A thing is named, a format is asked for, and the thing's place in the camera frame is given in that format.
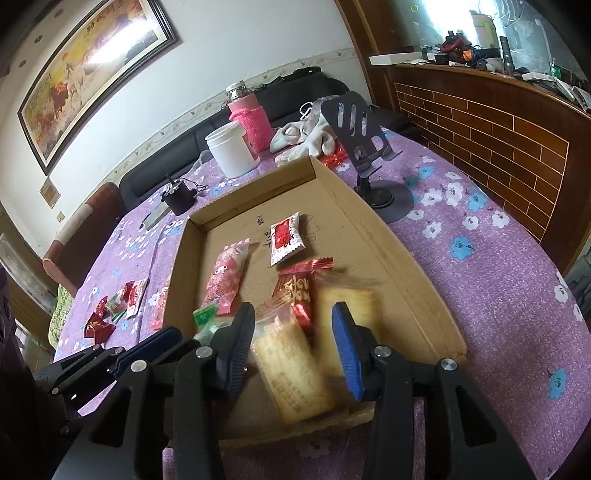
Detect purple floral tablecloth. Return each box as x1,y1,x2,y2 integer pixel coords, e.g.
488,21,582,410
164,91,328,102
53,127,585,480

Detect white socks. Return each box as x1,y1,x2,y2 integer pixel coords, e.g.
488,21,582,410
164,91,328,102
269,117,339,163

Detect shallow cardboard box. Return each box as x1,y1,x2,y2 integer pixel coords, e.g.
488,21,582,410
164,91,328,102
161,156,468,450

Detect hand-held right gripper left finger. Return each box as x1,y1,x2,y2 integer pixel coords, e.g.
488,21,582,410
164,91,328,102
51,302,256,480

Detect black sofa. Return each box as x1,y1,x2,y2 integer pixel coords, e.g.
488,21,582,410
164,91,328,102
119,67,370,213

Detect framed horse painting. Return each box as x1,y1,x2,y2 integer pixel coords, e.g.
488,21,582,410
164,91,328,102
17,0,180,176

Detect white red snack packet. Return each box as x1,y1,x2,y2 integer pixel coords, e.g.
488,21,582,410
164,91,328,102
121,278,149,318
269,211,306,267

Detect green cushion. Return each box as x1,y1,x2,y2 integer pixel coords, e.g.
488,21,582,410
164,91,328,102
48,284,75,356

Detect pink sleeved bottle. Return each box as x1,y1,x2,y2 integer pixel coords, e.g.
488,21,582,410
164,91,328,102
225,80,274,155

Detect wooden brick-pattern cabinet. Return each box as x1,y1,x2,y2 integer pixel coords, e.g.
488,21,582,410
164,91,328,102
335,0,591,278

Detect white flat box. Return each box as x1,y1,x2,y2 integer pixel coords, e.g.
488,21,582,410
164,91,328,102
369,52,423,66

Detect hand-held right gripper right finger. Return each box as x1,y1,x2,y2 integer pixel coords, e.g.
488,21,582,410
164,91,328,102
331,301,536,480

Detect black cloth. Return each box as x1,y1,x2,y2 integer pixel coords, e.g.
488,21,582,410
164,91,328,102
265,67,322,87

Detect smartphone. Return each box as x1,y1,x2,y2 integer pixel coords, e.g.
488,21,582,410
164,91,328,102
141,203,172,232

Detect dark grey phone stand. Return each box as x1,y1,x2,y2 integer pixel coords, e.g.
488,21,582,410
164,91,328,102
321,91,414,224

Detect pale candy wrapper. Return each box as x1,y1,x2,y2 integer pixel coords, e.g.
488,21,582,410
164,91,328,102
195,323,232,345

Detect brown chair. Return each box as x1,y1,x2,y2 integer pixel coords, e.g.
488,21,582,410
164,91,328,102
42,181,123,296

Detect wooden glass door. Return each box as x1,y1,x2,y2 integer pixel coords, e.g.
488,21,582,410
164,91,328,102
0,203,56,324

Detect red foil packet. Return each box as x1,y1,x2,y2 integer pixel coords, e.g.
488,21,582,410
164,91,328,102
320,150,352,172

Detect red black tool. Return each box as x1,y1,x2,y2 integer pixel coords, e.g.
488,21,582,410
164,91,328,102
441,30,472,55

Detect beige cracker packet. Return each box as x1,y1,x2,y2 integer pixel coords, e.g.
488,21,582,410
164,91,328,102
252,314,335,425
314,286,375,379

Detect clear plastic bag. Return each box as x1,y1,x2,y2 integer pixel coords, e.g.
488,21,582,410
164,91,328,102
299,96,340,121

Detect white jar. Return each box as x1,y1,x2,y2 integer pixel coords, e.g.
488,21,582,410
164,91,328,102
204,122,260,181

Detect red gold candy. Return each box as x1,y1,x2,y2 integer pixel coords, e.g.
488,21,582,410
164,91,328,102
276,257,334,333

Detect window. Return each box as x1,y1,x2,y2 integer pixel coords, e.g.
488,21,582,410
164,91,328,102
383,0,591,79

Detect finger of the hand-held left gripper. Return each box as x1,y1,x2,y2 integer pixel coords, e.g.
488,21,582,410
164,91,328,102
148,338,218,370
104,327,183,376

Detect black cup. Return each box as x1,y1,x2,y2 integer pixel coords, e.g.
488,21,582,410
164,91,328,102
161,174,200,215

